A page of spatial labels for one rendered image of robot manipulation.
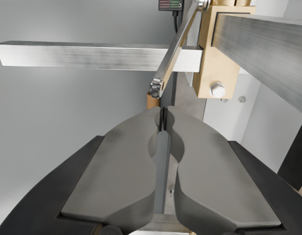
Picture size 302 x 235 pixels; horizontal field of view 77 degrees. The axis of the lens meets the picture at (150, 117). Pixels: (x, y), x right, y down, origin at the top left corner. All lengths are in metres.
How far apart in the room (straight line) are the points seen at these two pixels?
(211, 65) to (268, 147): 0.34
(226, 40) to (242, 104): 0.41
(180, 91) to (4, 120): 1.46
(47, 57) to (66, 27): 0.93
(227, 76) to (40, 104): 1.34
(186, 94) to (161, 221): 0.28
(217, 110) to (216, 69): 0.33
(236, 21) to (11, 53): 0.28
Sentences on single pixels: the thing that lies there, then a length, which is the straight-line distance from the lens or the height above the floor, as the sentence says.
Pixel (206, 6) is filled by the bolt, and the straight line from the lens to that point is 0.27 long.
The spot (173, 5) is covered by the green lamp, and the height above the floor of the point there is 0.70.
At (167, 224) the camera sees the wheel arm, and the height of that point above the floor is 0.95.
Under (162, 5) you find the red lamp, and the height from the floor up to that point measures 0.70.
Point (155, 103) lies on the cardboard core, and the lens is 1.17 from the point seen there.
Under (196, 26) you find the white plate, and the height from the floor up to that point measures 0.79.
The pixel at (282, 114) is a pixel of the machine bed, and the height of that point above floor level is 0.74.
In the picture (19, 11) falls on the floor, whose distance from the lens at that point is 1.34.
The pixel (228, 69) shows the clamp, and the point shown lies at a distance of 0.28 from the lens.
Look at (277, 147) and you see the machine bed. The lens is 0.53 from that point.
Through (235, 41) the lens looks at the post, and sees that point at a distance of 0.19.
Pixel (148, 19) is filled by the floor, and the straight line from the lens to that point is 1.12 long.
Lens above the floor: 1.12
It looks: 59 degrees down
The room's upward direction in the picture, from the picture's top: 175 degrees counter-clockwise
